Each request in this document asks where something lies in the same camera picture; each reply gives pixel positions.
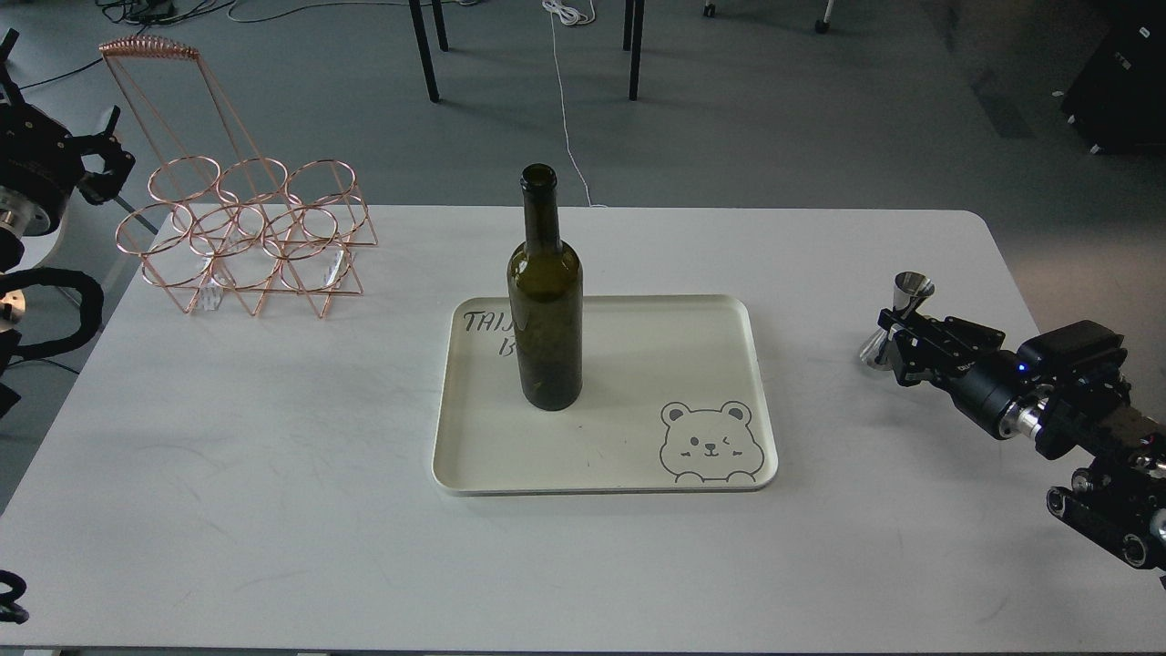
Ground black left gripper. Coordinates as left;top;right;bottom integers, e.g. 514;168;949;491
1;55;135;238

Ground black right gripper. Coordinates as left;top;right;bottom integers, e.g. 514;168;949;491
878;310;1130;440

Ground silver steel jigger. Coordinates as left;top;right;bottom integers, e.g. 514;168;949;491
858;271;936;371

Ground dark green wine bottle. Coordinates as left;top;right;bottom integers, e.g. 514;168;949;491
506;163;583;411

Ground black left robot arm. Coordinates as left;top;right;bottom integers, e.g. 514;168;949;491
1;52;136;371

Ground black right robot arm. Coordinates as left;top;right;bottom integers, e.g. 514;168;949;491
878;310;1163;569

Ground cream bear print tray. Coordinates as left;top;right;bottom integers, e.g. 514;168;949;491
431;294;779;495

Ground black equipment box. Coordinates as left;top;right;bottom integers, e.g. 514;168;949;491
1061;14;1165;153

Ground black table leg left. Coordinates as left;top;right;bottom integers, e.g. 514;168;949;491
406;0;449;104

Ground black table leg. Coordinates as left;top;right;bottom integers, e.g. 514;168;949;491
623;0;646;101
406;0;449;104

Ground black table leg right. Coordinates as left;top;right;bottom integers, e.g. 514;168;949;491
623;0;646;101

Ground copper wire bottle rack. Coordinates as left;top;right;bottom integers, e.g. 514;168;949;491
99;35;380;317

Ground black floor cables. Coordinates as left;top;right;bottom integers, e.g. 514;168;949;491
17;0;265;92

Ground white floor cable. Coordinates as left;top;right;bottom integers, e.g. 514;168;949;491
542;0;609;209

